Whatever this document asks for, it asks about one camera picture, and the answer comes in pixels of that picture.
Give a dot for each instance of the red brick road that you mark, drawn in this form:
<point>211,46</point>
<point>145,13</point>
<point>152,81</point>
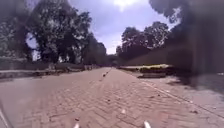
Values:
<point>40,91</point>

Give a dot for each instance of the dark tall hedge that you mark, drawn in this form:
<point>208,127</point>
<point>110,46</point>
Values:
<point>200,56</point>

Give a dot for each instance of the grey ground strip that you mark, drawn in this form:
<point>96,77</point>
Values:
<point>200,91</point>

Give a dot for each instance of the low yellow-green hedge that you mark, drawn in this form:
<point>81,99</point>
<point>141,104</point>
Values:
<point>156,69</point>

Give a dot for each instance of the pale boundary wall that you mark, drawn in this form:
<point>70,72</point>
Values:
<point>15,63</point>

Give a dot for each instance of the row of trees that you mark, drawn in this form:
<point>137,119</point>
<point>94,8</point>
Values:
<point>60,30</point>
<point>146,38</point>

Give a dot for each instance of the robot's own part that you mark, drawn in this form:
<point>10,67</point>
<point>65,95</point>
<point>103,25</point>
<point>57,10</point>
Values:
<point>147,124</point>
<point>76,125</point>

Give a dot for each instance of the roadside verge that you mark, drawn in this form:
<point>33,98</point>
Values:
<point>30,73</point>

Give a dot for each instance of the red brick path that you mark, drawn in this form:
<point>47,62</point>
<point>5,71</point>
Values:
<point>133,96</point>

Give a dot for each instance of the pale dividing kerb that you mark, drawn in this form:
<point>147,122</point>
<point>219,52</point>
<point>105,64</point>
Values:
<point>106,72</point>

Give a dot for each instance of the pale path edge kerb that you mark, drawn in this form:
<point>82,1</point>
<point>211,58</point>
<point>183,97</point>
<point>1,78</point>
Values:
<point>166,94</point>

